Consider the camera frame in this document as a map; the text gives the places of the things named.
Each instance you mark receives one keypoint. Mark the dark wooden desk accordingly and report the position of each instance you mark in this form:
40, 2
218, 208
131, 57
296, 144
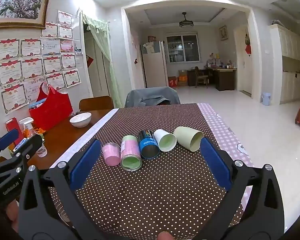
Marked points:
225, 80

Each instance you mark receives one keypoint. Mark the small drinking glass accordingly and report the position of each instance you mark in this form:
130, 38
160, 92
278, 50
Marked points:
42, 152

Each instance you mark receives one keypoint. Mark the framed flower picture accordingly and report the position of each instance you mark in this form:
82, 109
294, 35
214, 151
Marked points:
17, 3

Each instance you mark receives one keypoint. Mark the group of wall certificates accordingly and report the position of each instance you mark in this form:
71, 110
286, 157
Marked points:
31, 47

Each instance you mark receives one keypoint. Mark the window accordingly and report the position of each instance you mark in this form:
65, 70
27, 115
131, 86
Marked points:
182, 47

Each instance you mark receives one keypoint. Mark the brown dotted tablecloth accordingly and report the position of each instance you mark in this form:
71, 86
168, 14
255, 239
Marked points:
150, 195

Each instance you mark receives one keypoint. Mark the small framed picture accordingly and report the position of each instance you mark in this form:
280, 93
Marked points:
223, 33

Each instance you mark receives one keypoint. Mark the white tall cabinet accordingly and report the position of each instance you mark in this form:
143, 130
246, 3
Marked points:
288, 80

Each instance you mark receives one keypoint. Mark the pink and green cup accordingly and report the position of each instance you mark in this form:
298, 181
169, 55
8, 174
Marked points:
130, 155

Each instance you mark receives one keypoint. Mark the red door decoration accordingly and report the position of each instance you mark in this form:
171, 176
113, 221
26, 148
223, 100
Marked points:
248, 46

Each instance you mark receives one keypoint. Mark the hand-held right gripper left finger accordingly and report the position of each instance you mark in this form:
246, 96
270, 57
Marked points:
86, 165

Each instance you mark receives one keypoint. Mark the brown cardboard box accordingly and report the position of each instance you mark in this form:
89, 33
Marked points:
182, 78

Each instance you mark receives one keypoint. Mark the ceiling fan lamp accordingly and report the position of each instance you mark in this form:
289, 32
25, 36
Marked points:
186, 23

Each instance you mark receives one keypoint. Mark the red paper wall decoration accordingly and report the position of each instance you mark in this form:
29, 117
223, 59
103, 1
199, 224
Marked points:
90, 61

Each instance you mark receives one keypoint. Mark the person's left hand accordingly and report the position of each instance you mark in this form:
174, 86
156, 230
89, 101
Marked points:
12, 215

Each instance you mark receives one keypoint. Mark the dark wooden chair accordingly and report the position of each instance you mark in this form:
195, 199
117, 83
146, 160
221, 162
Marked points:
201, 76

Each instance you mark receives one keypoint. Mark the white cup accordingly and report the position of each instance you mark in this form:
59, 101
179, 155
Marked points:
165, 140

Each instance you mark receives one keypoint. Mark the white bowl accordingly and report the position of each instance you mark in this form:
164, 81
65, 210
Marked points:
80, 120

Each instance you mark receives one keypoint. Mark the pink checkered tablecloth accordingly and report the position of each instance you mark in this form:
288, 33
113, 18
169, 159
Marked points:
222, 132

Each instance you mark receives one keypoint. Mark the red cardboard box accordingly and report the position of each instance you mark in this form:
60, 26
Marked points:
173, 81

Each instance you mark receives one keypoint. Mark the blue and black cup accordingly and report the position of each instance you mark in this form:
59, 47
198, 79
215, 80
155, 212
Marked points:
148, 146

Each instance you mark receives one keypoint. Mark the grey jacket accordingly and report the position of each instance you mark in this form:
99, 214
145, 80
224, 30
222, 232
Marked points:
151, 95

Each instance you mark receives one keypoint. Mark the blue plastic bin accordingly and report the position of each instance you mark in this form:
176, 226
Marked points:
266, 99

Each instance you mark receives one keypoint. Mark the white door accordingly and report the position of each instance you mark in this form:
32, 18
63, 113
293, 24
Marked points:
241, 65

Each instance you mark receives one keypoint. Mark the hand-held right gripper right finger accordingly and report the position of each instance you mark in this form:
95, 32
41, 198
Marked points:
215, 165

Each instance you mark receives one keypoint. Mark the white refrigerator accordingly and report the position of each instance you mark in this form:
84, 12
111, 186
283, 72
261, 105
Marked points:
155, 67

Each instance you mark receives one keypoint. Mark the clear spray bottle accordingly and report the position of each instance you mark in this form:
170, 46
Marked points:
27, 126

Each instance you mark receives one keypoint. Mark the green lace curtain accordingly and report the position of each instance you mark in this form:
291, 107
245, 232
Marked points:
112, 62

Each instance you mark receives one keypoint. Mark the person's right hand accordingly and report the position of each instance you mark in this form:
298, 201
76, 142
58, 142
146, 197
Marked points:
165, 236

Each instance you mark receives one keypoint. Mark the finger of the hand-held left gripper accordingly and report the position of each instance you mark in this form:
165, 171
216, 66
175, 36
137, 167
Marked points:
31, 145
8, 137

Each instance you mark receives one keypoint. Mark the pale green cup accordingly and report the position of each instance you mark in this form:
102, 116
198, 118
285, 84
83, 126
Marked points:
188, 138

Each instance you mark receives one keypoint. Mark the red basket bag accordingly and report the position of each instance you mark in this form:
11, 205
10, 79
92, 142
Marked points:
51, 110

